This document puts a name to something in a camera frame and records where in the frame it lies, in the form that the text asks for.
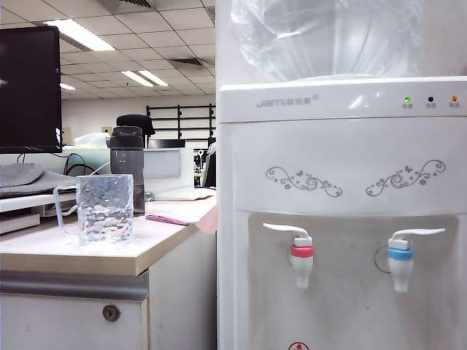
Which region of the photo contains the blue-collared white water tap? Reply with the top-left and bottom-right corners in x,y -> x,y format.
387,227 -> 447,294

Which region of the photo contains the white desk partition panel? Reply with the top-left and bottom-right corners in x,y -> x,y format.
143,147 -> 196,202

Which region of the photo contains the white water dispenser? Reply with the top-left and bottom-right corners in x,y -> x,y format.
215,75 -> 467,350

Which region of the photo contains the red-collared white water tap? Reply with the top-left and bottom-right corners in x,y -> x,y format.
262,222 -> 316,289

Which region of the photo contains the frosted glass desk partition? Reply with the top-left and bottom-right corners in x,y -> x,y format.
62,147 -> 112,176

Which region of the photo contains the plastic-wrapped water jug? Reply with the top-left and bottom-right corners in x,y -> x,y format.
228,0 -> 430,84

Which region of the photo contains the black hanging garment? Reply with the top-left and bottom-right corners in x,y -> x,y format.
203,141 -> 218,188

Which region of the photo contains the black flat screen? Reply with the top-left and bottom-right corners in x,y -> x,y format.
148,138 -> 187,149

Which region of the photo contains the pink paper sheet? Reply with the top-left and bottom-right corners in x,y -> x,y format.
145,212 -> 203,227

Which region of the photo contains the black shelf rack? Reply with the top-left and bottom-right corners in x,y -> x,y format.
146,104 -> 217,141

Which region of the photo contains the grey bottle with black lid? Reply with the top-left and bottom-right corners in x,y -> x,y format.
109,125 -> 147,217

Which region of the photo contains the black office chair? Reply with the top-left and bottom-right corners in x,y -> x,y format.
116,114 -> 157,147

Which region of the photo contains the ceiling air vent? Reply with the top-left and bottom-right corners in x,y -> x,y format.
97,0 -> 156,10
169,57 -> 217,71

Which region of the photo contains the ceiling light strip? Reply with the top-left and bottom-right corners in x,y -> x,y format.
121,70 -> 155,88
138,69 -> 169,88

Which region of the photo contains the round metal drawer lock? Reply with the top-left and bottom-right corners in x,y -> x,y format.
101,304 -> 121,323

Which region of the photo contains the grey felt sleeve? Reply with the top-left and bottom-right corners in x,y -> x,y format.
0,163 -> 80,200

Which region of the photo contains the wide ceiling light panel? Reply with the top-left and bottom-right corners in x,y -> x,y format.
42,17 -> 117,53

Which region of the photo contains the white monitor riser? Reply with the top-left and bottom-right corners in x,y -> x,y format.
0,192 -> 80,235

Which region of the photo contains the black computer monitor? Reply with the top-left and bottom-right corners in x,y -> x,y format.
0,26 -> 63,155

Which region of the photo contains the white drawer cabinet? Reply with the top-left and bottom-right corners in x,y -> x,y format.
0,269 -> 151,350

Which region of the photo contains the white desk cable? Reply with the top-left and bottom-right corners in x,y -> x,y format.
88,161 -> 112,176

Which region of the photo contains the black desk cable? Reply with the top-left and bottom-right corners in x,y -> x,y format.
64,152 -> 110,178

